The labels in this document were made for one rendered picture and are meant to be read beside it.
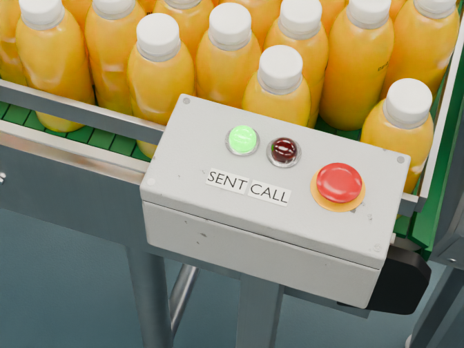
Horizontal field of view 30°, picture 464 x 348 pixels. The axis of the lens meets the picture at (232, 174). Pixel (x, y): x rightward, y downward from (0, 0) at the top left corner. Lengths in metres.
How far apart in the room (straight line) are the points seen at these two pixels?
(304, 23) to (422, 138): 0.15
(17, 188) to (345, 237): 0.50
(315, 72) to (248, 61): 0.07
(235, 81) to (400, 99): 0.16
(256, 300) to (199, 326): 0.94
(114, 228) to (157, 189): 0.36
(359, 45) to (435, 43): 0.08
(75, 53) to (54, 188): 0.20
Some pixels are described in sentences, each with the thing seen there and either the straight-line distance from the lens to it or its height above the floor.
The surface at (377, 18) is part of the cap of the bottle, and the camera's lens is 0.84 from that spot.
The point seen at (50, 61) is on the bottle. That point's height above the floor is 1.03.
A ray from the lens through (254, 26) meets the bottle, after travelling 0.88.
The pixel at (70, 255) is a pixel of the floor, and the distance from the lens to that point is 1.91.
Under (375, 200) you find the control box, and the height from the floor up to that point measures 1.10.
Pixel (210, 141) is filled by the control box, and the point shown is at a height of 1.10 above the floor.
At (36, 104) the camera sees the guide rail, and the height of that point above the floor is 0.96.
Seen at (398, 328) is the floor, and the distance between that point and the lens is 1.85.
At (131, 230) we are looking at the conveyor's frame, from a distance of 1.03.
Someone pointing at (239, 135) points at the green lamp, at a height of 1.11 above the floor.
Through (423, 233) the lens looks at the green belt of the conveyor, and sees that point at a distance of 0.92.
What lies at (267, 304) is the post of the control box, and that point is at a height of 0.88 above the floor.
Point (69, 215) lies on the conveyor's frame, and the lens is 1.06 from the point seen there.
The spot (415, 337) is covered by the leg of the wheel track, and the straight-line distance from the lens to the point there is 1.75.
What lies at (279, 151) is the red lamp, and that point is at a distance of 0.69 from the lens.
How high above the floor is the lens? 1.69
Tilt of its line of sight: 58 degrees down
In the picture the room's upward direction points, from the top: 2 degrees clockwise
